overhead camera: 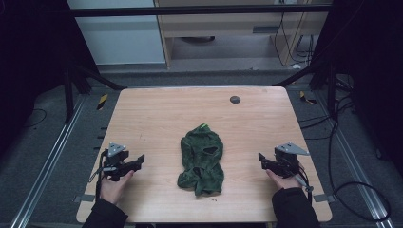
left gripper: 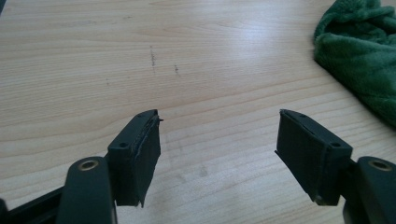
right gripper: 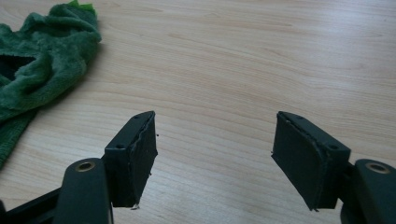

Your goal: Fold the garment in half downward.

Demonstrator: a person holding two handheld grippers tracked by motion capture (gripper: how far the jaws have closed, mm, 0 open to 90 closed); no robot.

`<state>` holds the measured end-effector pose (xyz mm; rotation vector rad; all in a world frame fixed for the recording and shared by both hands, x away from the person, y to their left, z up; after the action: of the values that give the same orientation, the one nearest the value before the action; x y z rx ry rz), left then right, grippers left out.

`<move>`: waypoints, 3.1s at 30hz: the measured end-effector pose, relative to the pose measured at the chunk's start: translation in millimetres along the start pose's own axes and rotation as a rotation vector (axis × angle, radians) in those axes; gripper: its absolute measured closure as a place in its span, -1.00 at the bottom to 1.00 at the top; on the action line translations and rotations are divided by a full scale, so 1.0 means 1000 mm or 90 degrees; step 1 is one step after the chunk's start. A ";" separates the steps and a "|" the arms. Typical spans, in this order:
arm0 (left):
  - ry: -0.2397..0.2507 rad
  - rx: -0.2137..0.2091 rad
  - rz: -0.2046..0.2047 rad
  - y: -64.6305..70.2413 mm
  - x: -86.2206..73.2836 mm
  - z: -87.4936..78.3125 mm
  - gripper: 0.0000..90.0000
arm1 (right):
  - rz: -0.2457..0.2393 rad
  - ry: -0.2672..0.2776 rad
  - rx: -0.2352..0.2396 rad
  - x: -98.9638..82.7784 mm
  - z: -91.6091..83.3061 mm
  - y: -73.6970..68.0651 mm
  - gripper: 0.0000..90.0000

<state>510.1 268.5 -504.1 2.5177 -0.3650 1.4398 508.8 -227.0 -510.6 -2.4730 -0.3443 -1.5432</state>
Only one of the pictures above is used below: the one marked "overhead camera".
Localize thin black floor cable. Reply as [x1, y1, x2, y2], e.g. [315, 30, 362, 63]
[22, 107, 48, 129]

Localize green cloth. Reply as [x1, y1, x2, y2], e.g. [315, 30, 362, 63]
[176, 123, 225, 198]

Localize metal floor rail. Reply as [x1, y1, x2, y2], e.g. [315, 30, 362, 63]
[313, 90, 397, 228]
[9, 94, 87, 228]

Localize black desk cables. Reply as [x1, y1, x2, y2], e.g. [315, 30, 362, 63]
[273, 0, 316, 69]

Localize dark curtain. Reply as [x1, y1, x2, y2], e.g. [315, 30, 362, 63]
[0, 0, 101, 156]
[308, 0, 403, 179]

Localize light wooden desk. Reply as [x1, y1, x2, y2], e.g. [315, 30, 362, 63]
[153, 0, 335, 70]

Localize left hand-held gripper cable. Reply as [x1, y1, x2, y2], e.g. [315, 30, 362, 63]
[88, 149, 110, 201]

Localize grey table bracket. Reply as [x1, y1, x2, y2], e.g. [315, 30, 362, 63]
[72, 194, 96, 204]
[313, 193, 336, 204]

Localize hand-held gripper cable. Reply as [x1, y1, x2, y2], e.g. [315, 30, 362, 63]
[88, 149, 110, 201]
[294, 165, 316, 204]

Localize person's right hand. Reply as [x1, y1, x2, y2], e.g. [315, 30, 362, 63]
[265, 163, 306, 192]

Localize person's left hand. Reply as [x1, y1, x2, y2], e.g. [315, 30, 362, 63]
[100, 169, 135, 206]

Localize right hand-held gripper cable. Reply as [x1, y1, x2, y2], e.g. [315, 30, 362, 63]
[294, 165, 316, 204]

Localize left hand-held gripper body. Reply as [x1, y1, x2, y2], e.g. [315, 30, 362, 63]
[101, 142, 135, 182]

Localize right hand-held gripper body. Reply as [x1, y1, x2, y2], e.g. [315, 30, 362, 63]
[269, 142, 312, 179]

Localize white cabinet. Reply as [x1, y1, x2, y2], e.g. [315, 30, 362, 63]
[66, 0, 167, 67]

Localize black metal stand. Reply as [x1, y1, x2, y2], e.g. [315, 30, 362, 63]
[271, 58, 339, 122]
[62, 61, 128, 125]

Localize black looped floor cable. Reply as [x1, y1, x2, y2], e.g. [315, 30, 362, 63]
[298, 74, 393, 223]

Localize black yellow striped marker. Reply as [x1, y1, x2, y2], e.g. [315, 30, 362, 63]
[96, 93, 109, 111]
[298, 90, 318, 105]

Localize black horizontal frame bar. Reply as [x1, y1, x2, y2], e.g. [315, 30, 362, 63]
[67, 4, 333, 19]

